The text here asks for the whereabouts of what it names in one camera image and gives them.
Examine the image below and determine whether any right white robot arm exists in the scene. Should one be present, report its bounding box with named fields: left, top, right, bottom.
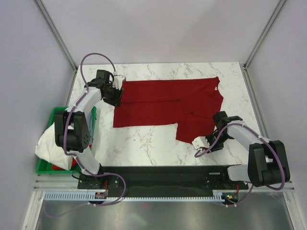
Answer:
left=206, top=111, right=291, bottom=190

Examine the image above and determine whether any green plastic bin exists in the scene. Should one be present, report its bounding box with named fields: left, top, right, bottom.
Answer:
left=36, top=106, right=96, bottom=174

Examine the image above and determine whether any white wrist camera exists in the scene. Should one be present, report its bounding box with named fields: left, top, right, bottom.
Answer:
left=192, top=137, right=210, bottom=149
left=112, top=74, right=126, bottom=90

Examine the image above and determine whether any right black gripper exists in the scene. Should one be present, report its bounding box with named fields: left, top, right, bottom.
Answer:
left=203, top=131, right=230, bottom=154

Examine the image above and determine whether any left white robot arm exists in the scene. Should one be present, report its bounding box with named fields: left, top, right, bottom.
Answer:
left=54, top=70, right=126, bottom=188

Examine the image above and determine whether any white t shirt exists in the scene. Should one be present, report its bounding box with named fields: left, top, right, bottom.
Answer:
left=35, top=123, right=68, bottom=163

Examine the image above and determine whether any bright red t shirt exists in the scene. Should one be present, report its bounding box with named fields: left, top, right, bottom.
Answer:
left=50, top=147, right=78, bottom=171

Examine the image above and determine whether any white slotted cable duct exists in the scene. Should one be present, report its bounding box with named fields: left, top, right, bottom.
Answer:
left=44, top=191, right=224, bottom=202

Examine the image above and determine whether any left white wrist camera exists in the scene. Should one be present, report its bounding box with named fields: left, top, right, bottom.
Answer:
left=112, top=74, right=126, bottom=90

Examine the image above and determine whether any left aluminium frame post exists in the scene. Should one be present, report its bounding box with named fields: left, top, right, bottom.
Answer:
left=33, top=0, right=78, bottom=72

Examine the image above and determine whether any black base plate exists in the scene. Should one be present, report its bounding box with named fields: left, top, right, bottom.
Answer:
left=78, top=166, right=248, bottom=196

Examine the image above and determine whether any dark red t shirt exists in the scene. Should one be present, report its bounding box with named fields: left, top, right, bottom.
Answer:
left=113, top=77, right=224, bottom=143

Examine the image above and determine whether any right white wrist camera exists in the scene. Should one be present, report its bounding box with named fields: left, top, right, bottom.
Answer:
left=192, top=137, right=210, bottom=149

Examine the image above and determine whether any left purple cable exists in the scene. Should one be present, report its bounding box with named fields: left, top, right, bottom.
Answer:
left=44, top=52, right=127, bottom=219

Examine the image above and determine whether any grey blue t shirt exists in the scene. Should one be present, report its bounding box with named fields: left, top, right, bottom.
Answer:
left=87, top=112, right=93, bottom=146

